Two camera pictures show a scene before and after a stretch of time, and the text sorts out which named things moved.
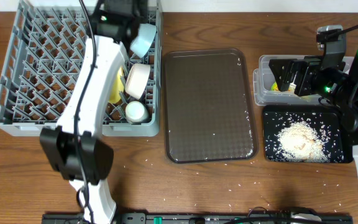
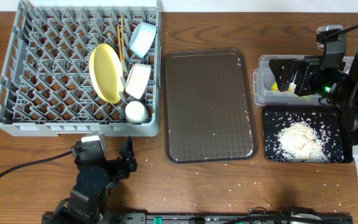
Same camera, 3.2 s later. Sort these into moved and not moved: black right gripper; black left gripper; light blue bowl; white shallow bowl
Moved: black left gripper
Not moved: white shallow bowl; light blue bowl; black right gripper
